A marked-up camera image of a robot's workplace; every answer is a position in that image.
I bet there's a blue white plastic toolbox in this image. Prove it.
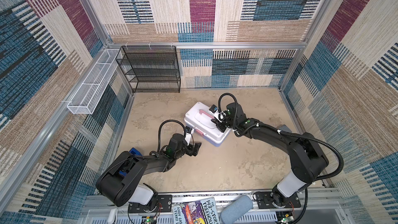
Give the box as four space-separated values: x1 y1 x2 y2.
184 102 231 147

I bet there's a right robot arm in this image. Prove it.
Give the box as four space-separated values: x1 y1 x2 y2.
211 118 344 208

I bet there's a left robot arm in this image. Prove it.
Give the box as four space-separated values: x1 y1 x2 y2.
95 133 202 208

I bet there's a blue tape dispenser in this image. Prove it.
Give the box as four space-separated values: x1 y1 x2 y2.
118 148 143 177

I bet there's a grey sponge block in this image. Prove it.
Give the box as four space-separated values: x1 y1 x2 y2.
277 124 292 133

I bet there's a colourful children's book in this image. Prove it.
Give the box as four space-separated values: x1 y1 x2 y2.
173 197 220 224

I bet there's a grey foam roller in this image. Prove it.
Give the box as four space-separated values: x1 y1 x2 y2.
220 196 253 224

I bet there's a black mesh shelf rack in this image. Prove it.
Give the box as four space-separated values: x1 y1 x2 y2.
116 46 181 93

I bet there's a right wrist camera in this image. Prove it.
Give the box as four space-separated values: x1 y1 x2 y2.
209 105 227 122

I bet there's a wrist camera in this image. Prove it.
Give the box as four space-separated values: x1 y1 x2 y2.
184 125 194 145
209 105 227 122

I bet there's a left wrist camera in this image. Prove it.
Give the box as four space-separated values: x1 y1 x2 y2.
184 125 194 145

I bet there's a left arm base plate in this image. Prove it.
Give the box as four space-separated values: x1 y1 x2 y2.
127 195 172 214

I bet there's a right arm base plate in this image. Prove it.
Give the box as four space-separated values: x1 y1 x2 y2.
254 191 302 209

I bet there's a white wire mesh basket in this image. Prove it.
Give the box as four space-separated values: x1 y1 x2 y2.
67 49 119 115

